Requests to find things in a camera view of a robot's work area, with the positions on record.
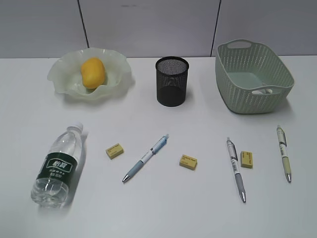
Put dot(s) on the clear water bottle green label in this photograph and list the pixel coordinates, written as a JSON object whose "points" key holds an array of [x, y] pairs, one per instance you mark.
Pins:
{"points": [[51, 186]]}

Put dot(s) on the green plastic woven basket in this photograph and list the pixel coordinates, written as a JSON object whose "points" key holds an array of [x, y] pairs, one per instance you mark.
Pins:
{"points": [[242, 66]]}

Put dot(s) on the yellow eraser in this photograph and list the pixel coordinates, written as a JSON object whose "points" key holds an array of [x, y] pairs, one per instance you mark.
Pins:
{"points": [[188, 162], [246, 159], [114, 151]]}

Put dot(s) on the yellow eraser middle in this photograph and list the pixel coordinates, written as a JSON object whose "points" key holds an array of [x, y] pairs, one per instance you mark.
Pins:
{"points": [[188, 162]]}

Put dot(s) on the black mesh pen holder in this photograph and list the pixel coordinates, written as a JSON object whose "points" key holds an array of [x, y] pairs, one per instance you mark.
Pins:
{"points": [[171, 79]]}

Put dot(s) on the yellow eraser right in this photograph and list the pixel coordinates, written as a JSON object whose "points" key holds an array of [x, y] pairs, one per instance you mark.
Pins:
{"points": [[246, 159]]}

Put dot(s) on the yellow eraser left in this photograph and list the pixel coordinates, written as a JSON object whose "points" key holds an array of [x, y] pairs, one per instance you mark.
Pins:
{"points": [[114, 151]]}

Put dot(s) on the grey white ballpoint pen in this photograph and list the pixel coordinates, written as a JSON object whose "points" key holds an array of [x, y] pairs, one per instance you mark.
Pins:
{"points": [[236, 171]]}

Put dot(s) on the yellow mango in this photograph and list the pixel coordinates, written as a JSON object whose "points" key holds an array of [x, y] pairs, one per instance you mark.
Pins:
{"points": [[93, 73]]}

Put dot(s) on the beige white ballpoint pen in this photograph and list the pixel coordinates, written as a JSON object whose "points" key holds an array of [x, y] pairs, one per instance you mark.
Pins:
{"points": [[283, 151]]}

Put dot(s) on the blue white ballpoint pen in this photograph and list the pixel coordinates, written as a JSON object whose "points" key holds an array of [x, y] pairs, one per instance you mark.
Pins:
{"points": [[145, 158]]}

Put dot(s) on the white waste paper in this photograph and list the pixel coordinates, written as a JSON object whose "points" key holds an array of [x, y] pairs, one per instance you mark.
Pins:
{"points": [[262, 91]]}

